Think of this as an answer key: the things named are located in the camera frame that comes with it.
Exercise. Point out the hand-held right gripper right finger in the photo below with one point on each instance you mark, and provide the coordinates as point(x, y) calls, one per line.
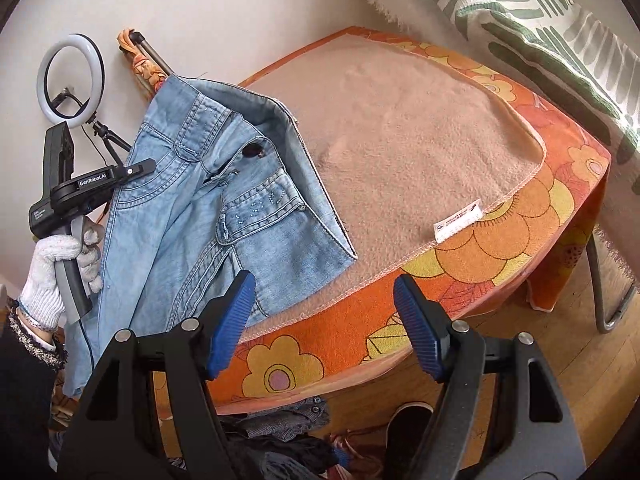
point(419, 330)

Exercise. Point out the person's left forearm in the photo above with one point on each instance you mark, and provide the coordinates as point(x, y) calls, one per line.
point(25, 385)

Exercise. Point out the grey metal frame leg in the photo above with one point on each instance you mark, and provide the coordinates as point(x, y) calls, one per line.
point(602, 300)

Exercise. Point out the green and white patterned cloth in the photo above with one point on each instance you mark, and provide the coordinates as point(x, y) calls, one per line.
point(525, 10)

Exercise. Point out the light blue denim pants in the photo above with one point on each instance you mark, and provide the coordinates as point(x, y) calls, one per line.
point(165, 240)

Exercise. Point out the person's left hand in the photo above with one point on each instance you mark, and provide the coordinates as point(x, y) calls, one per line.
point(42, 272)

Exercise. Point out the metal rods with orange cloth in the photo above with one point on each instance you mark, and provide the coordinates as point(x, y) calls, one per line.
point(142, 62)

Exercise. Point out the orange floral table cover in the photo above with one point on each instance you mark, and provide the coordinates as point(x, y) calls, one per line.
point(500, 260)

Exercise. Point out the pile of dark clothes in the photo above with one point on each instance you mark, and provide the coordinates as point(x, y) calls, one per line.
point(280, 435)

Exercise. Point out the black shoe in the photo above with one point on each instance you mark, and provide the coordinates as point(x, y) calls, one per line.
point(407, 435)

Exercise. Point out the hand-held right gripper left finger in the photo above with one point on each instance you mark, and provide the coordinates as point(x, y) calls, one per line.
point(234, 327)

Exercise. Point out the beige fleece blanket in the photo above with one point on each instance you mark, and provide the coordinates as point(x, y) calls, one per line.
point(400, 150)

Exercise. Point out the black tripod legs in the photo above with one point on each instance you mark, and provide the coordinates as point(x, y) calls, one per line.
point(109, 136)

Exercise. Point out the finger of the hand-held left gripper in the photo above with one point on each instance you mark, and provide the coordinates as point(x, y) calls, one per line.
point(131, 171)

